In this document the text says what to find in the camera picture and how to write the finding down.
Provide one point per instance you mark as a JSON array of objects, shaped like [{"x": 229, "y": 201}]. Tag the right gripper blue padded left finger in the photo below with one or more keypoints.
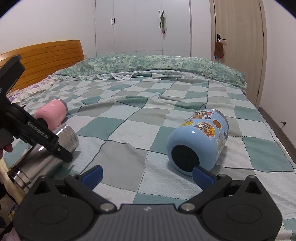
[{"x": 82, "y": 187}]

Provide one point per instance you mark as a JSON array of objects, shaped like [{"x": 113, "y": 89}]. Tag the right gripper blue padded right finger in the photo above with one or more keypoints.
[{"x": 212, "y": 186}]

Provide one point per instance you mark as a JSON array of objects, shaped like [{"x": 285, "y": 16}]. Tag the pink insulated cup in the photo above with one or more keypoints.
[{"x": 52, "y": 114}]

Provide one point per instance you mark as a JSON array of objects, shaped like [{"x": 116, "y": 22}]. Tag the stainless steel cup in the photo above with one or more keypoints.
[{"x": 38, "y": 161}]

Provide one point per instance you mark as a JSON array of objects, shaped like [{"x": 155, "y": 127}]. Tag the blue cartoon cup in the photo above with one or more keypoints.
[{"x": 198, "y": 141}]

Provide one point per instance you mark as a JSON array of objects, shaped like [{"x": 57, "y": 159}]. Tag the person's left hand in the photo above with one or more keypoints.
[{"x": 7, "y": 148}]

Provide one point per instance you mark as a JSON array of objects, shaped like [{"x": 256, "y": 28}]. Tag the purple floral pillow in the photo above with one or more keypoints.
[{"x": 20, "y": 96}]

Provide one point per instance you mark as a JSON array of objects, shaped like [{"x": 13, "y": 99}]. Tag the wooden headboard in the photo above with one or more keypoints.
[{"x": 42, "y": 60}]

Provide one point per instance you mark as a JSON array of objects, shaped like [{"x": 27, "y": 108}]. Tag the checkered green bed sheet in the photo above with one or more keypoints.
[{"x": 123, "y": 125}]

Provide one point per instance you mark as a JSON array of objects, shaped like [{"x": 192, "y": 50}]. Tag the green floral quilt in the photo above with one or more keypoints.
[{"x": 123, "y": 67}]

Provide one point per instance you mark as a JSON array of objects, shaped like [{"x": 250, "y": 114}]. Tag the white wardrobe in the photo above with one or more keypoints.
[{"x": 132, "y": 27}]

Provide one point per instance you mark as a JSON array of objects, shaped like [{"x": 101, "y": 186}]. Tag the beige wooden door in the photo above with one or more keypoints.
[{"x": 243, "y": 25}]

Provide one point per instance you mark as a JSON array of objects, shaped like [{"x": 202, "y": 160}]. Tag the green hanging toy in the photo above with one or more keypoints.
[{"x": 162, "y": 24}]

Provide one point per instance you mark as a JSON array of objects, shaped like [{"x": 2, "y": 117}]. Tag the black door handle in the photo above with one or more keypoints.
[{"x": 219, "y": 38}]

